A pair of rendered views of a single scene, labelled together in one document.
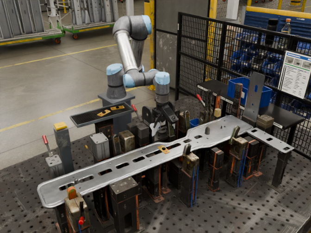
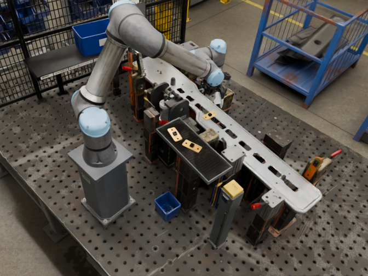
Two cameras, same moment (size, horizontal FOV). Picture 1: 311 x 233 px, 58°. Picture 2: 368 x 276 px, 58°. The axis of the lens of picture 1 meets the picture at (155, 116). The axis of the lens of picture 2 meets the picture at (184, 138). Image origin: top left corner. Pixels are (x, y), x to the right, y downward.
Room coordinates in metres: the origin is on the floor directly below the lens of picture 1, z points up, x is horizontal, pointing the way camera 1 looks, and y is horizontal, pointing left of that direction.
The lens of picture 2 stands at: (1.75, 1.29, 2.26)
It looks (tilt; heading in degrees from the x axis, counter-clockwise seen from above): 47 degrees down; 260
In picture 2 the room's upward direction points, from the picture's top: 6 degrees clockwise
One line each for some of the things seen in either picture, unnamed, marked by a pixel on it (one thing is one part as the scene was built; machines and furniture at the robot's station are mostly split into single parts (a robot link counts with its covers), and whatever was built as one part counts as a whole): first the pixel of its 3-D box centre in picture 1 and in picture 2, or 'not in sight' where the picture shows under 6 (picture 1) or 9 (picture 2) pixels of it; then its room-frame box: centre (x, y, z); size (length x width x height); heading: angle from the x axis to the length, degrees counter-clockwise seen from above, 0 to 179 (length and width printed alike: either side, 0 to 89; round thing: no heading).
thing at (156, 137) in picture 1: (158, 137); (169, 126); (1.60, -0.02, 0.94); 0.18 x 0.13 x 0.49; 123
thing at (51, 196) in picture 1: (161, 151); (213, 117); (1.36, -0.04, 1.00); 1.38 x 0.22 x 0.02; 123
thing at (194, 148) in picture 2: (103, 112); (191, 145); (1.54, 0.32, 1.17); 0.08 x 0.04 x 0.01; 144
